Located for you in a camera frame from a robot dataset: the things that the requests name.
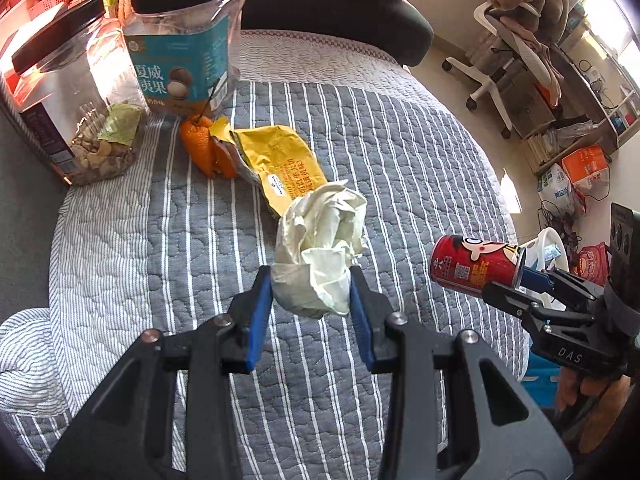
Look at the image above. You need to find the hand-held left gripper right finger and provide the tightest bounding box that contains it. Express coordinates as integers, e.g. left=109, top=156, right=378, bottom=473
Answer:
left=349, top=264, right=576, bottom=480

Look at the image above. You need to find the white printed bag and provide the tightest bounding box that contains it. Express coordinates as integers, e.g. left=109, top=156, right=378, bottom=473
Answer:
left=537, top=162, right=587, bottom=217

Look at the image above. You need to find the red cartoon drink can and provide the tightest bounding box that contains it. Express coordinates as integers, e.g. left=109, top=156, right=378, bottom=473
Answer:
left=429, top=234, right=527, bottom=295

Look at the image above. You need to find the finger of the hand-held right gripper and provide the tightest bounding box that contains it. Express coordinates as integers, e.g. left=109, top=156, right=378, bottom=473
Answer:
left=520, top=266, right=608, bottom=312
left=481, top=280, right=617, bottom=380

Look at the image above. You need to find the orange peel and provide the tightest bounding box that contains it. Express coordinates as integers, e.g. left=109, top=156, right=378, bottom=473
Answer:
left=179, top=114, right=239, bottom=181

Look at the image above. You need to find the orange cardboard box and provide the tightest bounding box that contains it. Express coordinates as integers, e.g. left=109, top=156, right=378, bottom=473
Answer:
left=561, top=145, right=612, bottom=197

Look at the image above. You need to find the person's right hand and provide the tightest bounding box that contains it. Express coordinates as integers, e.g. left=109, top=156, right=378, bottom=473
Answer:
left=556, top=367, right=633, bottom=412

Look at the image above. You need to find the white printed waste bin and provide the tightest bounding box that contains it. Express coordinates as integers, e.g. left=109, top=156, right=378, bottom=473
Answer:
left=517, top=227, right=572, bottom=311

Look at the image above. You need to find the yellow snack wrapper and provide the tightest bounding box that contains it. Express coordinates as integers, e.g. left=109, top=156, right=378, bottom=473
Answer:
left=209, top=116, right=329, bottom=219

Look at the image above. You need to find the stack of books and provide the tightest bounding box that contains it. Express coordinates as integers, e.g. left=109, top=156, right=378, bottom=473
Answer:
left=521, top=129, right=562, bottom=172

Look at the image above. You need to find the red cartoon bag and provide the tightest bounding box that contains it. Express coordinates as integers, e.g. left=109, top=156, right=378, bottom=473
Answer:
left=576, top=241, right=614, bottom=287

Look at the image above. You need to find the white striped cloth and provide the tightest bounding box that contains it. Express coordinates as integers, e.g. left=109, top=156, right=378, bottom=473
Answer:
left=0, top=306, right=67, bottom=417

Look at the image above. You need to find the white office chair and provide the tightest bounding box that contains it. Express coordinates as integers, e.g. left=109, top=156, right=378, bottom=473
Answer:
left=442, top=0, right=568, bottom=140

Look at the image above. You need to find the teal label plastic jar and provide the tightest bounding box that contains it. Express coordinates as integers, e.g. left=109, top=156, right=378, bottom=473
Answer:
left=121, top=0, right=248, bottom=121

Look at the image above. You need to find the clear plastic bag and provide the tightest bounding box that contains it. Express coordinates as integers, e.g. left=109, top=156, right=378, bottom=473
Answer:
left=546, top=119, right=602, bottom=152

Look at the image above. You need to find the clear jar of nuts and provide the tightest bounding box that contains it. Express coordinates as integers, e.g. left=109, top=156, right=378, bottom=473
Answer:
left=0, top=0, right=149, bottom=188

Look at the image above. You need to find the white tissue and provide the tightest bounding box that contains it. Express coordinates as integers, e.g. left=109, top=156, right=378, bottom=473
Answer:
left=272, top=180, right=369, bottom=320

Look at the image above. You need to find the tangle of black cables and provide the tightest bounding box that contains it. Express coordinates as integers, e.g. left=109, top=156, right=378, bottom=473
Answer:
left=537, top=200, right=582, bottom=242

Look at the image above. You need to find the wooden desk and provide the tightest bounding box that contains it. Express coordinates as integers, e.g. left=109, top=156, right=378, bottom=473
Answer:
left=520, top=5, right=640, bottom=173

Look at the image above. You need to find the grey striped quilted blanket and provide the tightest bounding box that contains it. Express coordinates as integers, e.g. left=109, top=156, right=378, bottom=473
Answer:
left=10, top=30, right=532, bottom=480

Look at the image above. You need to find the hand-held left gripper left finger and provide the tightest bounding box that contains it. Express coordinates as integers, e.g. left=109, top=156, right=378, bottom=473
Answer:
left=45, top=264, right=274, bottom=480

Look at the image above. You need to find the dark grey sofa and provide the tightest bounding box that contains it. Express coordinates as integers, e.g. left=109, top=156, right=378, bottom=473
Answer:
left=0, top=0, right=435, bottom=326

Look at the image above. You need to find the blue plastic stool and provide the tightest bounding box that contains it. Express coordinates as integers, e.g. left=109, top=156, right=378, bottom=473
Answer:
left=520, top=337, right=564, bottom=397

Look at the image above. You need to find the beige cloth on chair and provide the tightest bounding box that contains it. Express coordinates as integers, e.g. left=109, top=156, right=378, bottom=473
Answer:
left=484, top=0, right=572, bottom=102

